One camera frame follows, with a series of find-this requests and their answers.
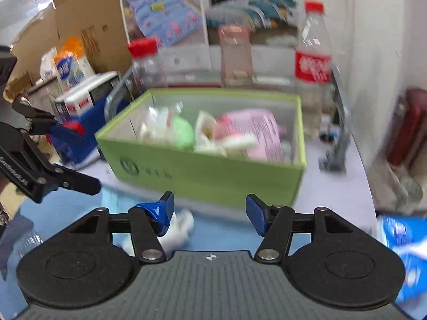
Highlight blue table mat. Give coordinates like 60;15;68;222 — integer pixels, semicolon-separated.
0;186;427;320

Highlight green cardboard box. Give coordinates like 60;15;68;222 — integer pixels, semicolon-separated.
96;88;306;207

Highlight red thermos bottle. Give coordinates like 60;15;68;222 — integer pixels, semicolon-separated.
386;87;426;167

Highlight pink wet wipes pack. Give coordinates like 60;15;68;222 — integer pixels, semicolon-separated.
217;109;285;163

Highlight pink white socks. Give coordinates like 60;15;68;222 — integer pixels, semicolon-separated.
193;111;259;158

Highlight red lid clear jar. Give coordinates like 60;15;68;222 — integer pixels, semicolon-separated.
127;38;168;93

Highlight cardboard backing panel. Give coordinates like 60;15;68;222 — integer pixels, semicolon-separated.
6;0;135;84

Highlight blue power supply box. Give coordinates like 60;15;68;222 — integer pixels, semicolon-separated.
46;97;131;166

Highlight grey metal clamp stand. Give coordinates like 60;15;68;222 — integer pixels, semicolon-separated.
318;66;352;174

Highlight white red small carton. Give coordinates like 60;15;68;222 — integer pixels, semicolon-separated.
54;71;120;117

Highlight pink glass jar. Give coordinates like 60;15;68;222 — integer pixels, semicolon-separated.
218;25;253;87

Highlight bedroom poster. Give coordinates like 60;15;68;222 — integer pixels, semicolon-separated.
122;0;298;74

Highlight blue tissue pack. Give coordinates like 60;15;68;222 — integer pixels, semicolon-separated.
376;216;426;303

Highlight cola bottle red label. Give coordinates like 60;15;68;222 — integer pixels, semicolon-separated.
295;0;332;139

